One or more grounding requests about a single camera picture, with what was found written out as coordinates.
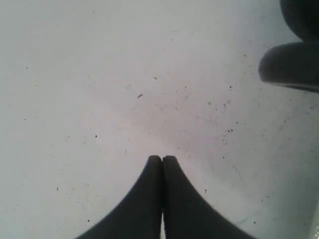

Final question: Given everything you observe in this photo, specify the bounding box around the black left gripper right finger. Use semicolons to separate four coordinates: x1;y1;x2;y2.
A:
162;156;252;239

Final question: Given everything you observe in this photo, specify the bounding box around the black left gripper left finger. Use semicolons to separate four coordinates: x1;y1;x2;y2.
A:
78;155;163;239

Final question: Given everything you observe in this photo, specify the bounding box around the black weight plate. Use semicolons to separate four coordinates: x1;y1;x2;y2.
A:
280;0;319;41
258;41;319;93

